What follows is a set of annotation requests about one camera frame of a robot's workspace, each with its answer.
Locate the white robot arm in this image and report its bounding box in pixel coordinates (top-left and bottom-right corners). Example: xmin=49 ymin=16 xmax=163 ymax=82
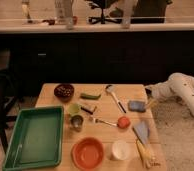
xmin=146 ymin=73 xmax=194 ymax=116

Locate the green pea pod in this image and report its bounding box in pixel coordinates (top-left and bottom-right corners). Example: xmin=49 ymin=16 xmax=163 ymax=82
xmin=80 ymin=93 xmax=101 ymax=100

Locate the black chair left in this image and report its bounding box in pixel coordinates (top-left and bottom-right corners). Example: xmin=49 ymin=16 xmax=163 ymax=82
xmin=0 ymin=49 xmax=17 ymax=151

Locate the blue sponge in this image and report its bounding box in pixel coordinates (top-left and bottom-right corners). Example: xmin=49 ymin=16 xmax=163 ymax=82
xmin=128 ymin=101 xmax=146 ymax=112

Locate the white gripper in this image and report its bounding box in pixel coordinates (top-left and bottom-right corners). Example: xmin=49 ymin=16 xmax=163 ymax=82
xmin=145 ymin=83 xmax=166 ymax=109

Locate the green plastic tray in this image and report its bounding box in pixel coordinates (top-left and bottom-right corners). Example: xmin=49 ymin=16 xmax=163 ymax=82
xmin=2 ymin=107 xmax=64 ymax=171

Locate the dark red bowl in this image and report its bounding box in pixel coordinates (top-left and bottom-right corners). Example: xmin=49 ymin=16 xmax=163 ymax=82
xmin=54 ymin=83 xmax=74 ymax=102

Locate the small metal cup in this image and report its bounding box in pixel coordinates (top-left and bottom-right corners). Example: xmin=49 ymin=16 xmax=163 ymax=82
xmin=70 ymin=115 xmax=83 ymax=132

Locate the orange plastic bowl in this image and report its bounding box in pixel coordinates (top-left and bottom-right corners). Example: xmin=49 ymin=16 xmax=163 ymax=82
xmin=71 ymin=137 xmax=104 ymax=171

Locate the black office chair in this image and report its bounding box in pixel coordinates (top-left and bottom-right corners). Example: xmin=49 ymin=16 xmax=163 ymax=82
xmin=85 ymin=0 xmax=120 ymax=24

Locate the blue folded cloth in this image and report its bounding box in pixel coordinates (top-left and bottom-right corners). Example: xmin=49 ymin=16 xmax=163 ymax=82
xmin=133 ymin=121 xmax=150 ymax=145

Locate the fork with orange ball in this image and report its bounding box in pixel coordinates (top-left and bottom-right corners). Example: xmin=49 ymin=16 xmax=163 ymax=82
xmin=89 ymin=116 xmax=130 ymax=129

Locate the white plastic cup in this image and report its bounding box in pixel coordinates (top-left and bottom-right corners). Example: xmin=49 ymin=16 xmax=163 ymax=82
xmin=111 ymin=140 xmax=131 ymax=161

